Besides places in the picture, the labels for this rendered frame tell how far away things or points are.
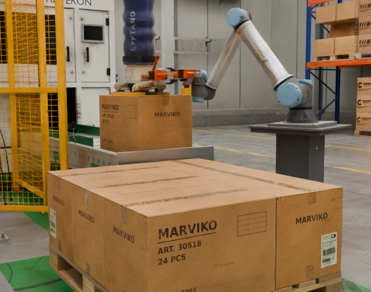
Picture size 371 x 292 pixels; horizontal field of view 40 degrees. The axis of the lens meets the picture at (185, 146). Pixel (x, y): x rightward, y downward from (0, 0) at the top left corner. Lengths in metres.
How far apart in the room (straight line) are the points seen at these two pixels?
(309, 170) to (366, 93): 7.99
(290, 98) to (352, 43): 8.39
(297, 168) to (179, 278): 1.58
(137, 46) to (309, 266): 1.86
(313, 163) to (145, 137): 1.08
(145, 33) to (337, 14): 8.69
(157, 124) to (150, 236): 1.52
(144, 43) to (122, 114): 0.49
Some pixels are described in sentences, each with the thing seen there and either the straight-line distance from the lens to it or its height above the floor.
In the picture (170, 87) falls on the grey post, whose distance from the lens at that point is 6.49.
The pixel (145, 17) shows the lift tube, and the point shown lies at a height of 1.46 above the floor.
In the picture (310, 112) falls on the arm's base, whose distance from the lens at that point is 3.35.
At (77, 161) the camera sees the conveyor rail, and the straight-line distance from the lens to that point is 3.79.
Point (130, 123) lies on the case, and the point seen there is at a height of 0.77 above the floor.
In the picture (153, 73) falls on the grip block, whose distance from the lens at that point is 3.28.
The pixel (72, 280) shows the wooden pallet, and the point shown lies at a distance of 2.75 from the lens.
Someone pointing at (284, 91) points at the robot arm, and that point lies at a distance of 3.15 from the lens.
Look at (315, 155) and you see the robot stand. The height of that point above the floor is 0.56.
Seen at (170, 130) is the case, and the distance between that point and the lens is 3.32.
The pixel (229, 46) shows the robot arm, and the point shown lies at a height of 1.27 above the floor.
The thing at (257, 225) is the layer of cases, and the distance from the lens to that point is 2.10.
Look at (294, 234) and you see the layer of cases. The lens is 2.25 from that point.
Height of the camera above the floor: 0.98
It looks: 6 degrees down
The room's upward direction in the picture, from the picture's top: straight up
